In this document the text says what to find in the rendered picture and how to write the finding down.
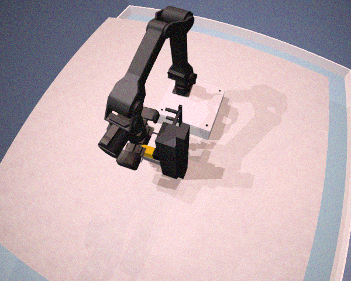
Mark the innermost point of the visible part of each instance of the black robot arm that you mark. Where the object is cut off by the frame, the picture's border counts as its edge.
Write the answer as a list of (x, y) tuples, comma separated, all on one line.
[(127, 96)]

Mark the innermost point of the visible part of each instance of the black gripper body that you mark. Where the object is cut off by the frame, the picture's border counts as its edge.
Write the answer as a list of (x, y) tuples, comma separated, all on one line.
[(131, 159)]

